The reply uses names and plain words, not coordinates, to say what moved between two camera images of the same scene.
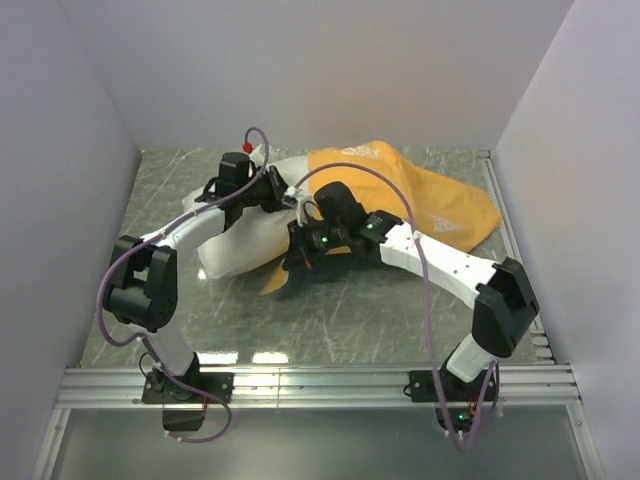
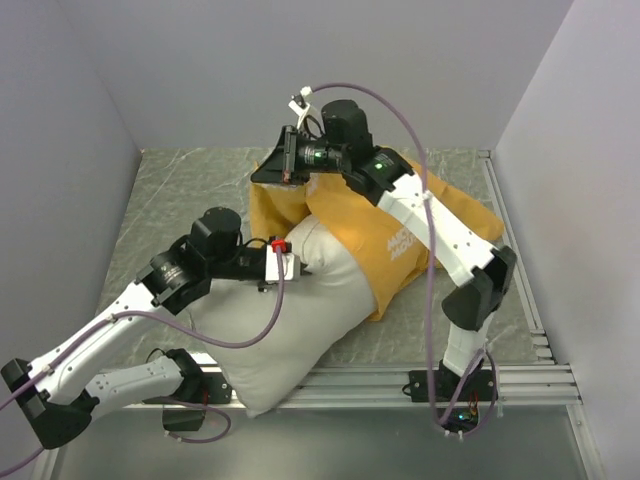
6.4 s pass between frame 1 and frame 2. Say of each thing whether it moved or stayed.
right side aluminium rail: stayed
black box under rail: stayed
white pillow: moved
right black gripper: moved
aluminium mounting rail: stayed
